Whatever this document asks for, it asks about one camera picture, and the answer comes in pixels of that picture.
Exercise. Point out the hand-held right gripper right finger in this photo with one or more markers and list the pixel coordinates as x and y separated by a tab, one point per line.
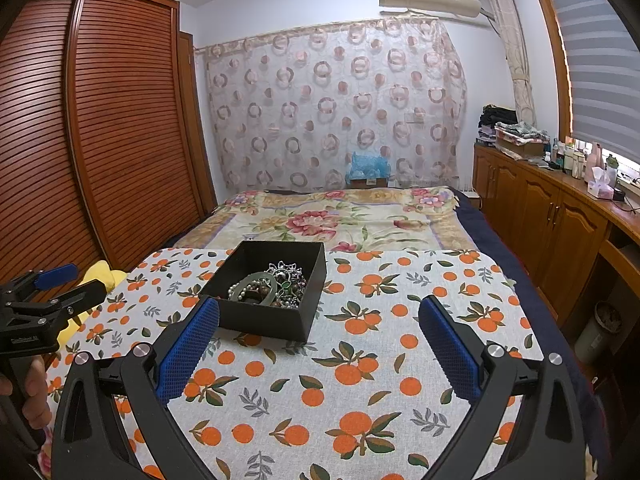
450	350

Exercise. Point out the circle pattern curtain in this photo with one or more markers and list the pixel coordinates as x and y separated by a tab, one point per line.
325	110

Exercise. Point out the silver brooch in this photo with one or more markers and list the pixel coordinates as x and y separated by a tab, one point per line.
282	269

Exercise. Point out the blue plastic bag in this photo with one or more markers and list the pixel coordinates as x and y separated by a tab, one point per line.
367	165

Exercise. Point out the pale green jade bangle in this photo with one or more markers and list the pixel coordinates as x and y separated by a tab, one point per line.
244	285

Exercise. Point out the pink tissue box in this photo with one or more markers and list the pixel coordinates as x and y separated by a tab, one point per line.
600	185

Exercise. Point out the yellow plush toy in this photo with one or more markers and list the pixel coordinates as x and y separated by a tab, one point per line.
100	272

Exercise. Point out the person's left hand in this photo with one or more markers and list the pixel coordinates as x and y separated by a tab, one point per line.
37	395

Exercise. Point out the black square box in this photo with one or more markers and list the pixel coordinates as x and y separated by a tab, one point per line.
270	322

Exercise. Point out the beige window curtain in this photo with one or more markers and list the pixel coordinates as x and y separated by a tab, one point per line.
515	45

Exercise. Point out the dark blue bed sheet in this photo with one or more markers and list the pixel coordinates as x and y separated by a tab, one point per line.
530	280

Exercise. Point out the brown louvered wardrobe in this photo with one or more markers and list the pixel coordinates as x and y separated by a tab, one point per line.
125	135

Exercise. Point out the group of toiletry bottles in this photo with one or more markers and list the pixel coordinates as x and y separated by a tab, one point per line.
565	155

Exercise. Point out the grey striped roller blind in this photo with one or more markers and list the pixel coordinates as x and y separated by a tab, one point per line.
595	60

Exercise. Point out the pile of folded clothes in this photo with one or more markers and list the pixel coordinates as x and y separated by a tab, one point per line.
515	130

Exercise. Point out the cardboard box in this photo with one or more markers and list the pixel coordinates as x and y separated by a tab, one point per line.
370	183

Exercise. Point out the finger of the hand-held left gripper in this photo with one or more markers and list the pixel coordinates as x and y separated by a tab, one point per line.
85	296
57	276

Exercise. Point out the orange fruit print cloth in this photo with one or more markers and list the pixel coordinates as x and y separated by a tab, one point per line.
350	280

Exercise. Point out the grey trash bin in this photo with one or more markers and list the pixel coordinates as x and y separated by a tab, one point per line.
595	335

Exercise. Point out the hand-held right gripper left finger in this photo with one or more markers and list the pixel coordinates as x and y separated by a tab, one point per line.
190	350

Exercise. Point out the wooden cabinet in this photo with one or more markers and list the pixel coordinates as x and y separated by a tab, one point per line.
545	220

